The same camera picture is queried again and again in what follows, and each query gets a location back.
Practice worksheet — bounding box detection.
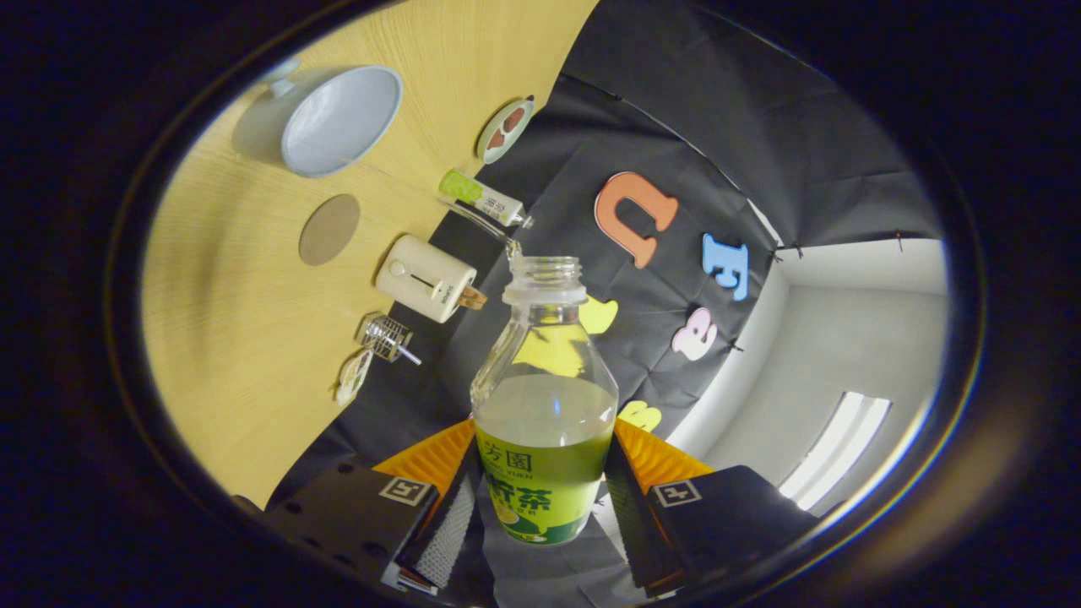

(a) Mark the green label juice bottle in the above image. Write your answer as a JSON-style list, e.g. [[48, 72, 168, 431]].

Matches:
[[470, 255, 620, 546]]

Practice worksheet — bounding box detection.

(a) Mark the white toaster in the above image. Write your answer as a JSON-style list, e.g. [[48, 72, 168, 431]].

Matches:
[[375, 234, 478, 324]]

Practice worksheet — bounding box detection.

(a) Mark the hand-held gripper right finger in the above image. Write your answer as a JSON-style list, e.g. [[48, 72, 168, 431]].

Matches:
[[604, 418, 820, 596]]

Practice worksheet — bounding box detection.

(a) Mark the wooden table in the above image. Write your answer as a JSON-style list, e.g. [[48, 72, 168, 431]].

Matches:
[[139, 0, 600, 508]]

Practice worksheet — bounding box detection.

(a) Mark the slim capped green bottle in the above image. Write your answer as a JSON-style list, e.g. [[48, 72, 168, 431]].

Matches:
[[437, 168, 535, 230]]

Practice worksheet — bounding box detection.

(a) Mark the metal wire holder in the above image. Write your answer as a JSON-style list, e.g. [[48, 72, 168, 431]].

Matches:
[[361, 314, 415, 362]]

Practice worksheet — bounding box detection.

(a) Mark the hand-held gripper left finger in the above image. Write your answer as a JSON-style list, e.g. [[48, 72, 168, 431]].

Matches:
[[266, 418, 483, 596]]

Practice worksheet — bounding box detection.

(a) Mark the round brown coaster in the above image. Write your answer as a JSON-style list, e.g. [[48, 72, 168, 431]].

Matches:
[[298, 193, 361, 268]]

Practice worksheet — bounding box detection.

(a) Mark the white divided dish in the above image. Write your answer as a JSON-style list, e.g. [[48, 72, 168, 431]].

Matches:
[[334, 349, 375, 408]]

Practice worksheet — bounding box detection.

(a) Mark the pale green plate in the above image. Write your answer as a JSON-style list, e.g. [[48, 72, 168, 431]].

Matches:
[[475, 95, 536, 165]]

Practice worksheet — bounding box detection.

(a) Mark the white cup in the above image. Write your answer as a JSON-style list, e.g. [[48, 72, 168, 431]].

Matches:
[[258, 57, 404, 178]]

